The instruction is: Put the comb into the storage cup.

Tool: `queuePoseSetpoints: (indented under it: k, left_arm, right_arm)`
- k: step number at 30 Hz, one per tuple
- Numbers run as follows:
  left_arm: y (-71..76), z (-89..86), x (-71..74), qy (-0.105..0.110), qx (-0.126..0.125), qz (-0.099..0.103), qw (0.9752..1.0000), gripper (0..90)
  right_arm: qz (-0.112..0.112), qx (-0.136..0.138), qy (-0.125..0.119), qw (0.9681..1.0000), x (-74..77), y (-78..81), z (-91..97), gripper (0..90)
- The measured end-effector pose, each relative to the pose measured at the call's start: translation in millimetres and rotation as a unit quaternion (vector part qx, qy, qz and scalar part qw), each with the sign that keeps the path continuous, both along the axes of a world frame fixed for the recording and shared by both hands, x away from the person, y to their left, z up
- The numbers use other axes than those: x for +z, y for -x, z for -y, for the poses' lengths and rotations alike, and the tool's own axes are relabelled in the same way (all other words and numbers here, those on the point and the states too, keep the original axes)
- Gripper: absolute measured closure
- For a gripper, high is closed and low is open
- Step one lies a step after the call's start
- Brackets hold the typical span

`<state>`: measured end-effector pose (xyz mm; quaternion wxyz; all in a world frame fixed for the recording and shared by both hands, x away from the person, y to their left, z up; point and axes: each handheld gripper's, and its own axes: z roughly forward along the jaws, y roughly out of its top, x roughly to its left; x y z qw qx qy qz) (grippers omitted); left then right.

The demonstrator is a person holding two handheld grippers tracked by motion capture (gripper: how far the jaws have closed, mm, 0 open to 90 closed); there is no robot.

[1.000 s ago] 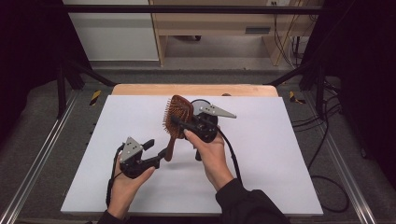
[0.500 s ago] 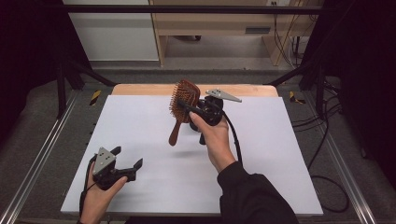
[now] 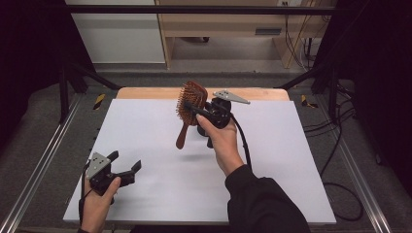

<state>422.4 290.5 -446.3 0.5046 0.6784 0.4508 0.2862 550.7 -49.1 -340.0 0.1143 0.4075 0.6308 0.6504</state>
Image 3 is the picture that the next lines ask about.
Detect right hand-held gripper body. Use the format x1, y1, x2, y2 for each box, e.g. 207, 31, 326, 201
203, 89, 252, 150

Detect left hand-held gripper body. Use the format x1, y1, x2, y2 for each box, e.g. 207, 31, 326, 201
85, 151, 137, 206

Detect brown wooden hairbrush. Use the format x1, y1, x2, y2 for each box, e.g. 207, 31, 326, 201
175, 81, 209, 150

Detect person's right hand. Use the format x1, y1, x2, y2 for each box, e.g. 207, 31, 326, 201
195, 114, 246, 178

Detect person's left hand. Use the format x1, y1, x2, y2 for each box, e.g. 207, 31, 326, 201
79, 177, 122, 233

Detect white table sheet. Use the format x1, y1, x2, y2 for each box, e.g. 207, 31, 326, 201
62, 98, 337, 225

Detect light wooden table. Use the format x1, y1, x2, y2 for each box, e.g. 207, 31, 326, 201
116, 86, 291, 102

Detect yellow black tape strip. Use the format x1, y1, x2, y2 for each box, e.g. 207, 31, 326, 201
299, 94, 319, 109
92, 93, 107, 111

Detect light wooden desk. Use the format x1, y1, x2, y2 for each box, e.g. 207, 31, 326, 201
154, 0, 338, 70

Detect white cabinet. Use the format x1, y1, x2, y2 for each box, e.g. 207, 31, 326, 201
65, 0, 166, 64

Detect black curtain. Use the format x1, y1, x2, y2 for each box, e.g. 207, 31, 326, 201
0, 0, 96, 153
315, 0, 412, 188

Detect aluminium floor rail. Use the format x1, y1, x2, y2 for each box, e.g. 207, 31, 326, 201
314, 95, 394, 233
0, 92, 83, 233

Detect black frame strut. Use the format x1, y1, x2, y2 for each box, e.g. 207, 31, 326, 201
274, 62, 340, 121
58, 60, 121, 124

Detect hanging desk cables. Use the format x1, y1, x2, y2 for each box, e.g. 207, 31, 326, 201
283, 2, 325, 73

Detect black horizontal frame bar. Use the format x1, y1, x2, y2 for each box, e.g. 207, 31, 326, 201
64, 4, 338, 16

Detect black floor cable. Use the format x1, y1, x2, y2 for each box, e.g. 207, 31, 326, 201
303, 108, 357, 134
320, 96, 345, 178

